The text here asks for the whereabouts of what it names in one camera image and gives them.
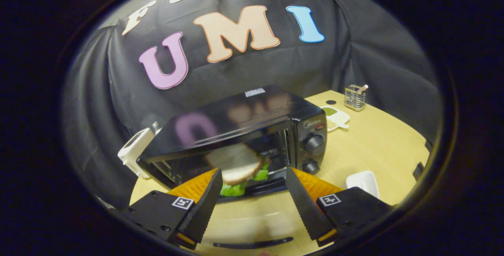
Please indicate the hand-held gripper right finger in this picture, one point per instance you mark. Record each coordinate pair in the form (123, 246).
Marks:
(305, 208)

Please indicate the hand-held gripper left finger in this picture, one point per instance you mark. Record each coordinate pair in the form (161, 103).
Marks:
(204, 208)

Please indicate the sandwich with lettuce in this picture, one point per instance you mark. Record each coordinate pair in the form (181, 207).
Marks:
(238, 165)

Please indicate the black toaster oven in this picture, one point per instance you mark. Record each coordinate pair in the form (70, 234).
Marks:
(244, 118)

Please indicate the black plate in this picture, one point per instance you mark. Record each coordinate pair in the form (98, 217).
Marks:
(267, 191)

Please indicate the white dish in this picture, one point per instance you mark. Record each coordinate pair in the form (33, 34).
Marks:
(364, 183)

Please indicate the white plastic device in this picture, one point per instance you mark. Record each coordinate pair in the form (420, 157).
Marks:
(134, 149)

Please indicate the white board with green print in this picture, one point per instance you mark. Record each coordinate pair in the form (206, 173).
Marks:
(336, 120)

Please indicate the metal mesh holder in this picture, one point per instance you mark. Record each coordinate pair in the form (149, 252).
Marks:
(354, 100)

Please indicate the black table clamp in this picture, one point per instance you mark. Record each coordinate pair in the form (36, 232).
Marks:
(418, 170)
(428, 145)

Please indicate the wooden-tipped utensil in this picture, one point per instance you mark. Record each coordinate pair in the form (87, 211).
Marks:
(362, 88)

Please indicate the black backdrop cloth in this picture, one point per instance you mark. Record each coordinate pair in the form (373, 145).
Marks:
(275, 71)

